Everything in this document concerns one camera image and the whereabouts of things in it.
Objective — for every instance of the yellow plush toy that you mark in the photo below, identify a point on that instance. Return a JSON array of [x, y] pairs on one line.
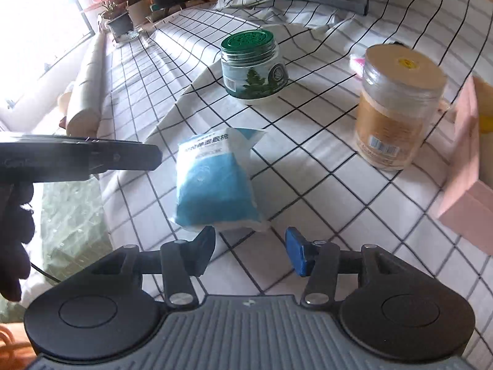
[[485, 123]]

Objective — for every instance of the blue cotton pad bag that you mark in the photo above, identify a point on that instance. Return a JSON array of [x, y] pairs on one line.
[[213, 181]]

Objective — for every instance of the black gloved left hand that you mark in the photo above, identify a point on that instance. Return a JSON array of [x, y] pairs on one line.
[[17, 229]]

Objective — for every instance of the Kleenex cartoon tissue pack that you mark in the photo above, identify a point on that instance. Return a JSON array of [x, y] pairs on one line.
[[357, 65]]

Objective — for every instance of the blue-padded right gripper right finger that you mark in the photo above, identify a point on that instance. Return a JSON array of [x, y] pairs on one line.
[[301, 252]]

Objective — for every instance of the potted plant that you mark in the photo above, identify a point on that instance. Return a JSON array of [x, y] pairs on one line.
[[122, 18]]

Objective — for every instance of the white black-grid tablecloth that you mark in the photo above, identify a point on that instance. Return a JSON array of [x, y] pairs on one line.
[[166, 86]]

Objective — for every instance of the beige lid clear canister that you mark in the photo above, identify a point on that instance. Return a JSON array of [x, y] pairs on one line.
[[400, 94]]

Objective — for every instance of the green lid air freshener jar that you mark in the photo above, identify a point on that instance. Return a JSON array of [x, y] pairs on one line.
[[252, 68]]

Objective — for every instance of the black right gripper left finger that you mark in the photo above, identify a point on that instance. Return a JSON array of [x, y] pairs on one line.
[[199, 251]]

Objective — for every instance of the pink storage box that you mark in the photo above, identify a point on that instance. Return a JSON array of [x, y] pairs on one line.
[[466, 207]]

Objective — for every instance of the beige rolled mat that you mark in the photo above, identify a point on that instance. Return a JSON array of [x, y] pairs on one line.
[[81, 102]]

